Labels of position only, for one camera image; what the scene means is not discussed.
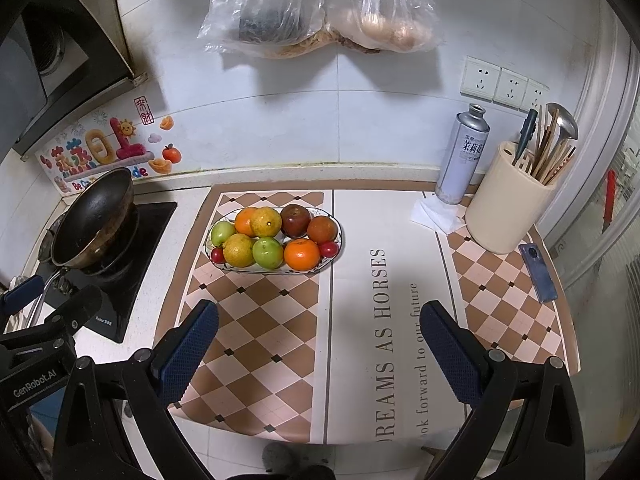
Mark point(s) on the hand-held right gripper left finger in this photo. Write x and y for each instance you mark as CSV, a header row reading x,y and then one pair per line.
x,y
189,355

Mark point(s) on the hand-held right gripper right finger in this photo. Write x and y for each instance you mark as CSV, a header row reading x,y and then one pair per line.
x,y
450,355

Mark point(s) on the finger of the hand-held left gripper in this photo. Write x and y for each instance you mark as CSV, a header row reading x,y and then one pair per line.
x,y
20,294
75,312

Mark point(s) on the red cherry tomato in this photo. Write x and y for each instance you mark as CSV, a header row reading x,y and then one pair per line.
x,y
217,254
328,249

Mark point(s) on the floral oval ceramic plate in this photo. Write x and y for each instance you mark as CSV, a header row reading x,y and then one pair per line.
x,y
276,270

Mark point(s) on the green apple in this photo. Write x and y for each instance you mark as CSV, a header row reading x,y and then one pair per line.
x,y
268,253
222,233

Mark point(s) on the yellow citrus fruit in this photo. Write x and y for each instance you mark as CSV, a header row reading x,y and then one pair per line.
x,y
266,222

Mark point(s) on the dark brownish orange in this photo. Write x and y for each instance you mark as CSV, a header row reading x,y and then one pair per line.
x,y
322,229

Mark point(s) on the checkered brown counter mat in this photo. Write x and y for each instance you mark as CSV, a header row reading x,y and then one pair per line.
x,y
360,340

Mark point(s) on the black frying pan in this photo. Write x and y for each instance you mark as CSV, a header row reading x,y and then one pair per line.
x,y
90,220

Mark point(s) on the black induction stove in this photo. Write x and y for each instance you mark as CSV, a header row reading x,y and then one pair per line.
x,y
145,245

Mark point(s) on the yellow lemon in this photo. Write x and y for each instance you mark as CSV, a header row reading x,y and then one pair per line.
x,y
238,251

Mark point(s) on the blue-grey phone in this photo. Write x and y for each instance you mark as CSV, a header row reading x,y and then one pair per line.
x,y
537,272

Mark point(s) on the grey fuzzy slipper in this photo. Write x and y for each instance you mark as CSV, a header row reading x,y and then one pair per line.
x,y
279,456

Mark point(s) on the white tissue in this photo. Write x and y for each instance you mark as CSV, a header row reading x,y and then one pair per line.
x,y
437,216

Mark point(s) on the small orange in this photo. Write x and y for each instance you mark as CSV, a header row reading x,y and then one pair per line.
x,y
243,223

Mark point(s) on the large bright orange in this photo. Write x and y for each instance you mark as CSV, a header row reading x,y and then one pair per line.
x,y
301,255

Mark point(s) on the cream utensil holder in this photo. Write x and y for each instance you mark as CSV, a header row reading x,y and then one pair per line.
x,y
505,210

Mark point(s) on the dark red apple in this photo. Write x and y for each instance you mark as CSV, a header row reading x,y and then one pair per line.
x,y
295,221

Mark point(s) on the silver spray can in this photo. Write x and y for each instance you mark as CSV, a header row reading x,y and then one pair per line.
x,y
462,160

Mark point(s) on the bundle of wooden chopsticks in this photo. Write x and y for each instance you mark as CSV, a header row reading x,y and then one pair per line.
x,y
547,152

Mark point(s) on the black range hood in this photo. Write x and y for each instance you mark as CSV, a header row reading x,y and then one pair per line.
x,y
60,50

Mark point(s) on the metal ladle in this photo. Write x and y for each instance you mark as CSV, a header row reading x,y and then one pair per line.
x,y
562,122

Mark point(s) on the clear plastic bag pale contents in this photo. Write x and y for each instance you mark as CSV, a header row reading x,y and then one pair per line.
x,y
385,10

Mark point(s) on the clear plastic bag dark contents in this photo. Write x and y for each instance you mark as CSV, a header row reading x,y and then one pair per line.
x,y
265,10

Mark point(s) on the colourful wall sticker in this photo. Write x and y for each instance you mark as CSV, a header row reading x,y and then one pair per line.
x,y
100,152

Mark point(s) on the white wall socket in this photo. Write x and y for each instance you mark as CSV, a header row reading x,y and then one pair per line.
x,y
480,77
537,95
511,87

